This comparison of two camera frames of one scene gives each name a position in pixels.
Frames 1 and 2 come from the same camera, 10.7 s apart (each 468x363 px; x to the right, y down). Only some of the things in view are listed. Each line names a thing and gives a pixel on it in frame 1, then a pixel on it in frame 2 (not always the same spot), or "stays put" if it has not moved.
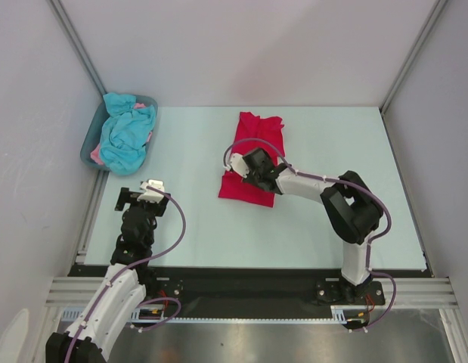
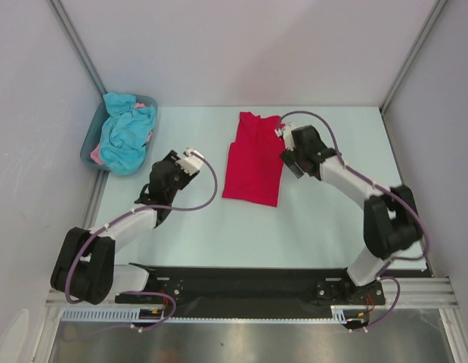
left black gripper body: x=151 y=209 → x=181 y=177
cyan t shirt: x=125 y=134 stays put
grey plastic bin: x=93 y=139 stays put
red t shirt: x=254 y=132 stays put
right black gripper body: x=252 y=166 → x=294 y=159
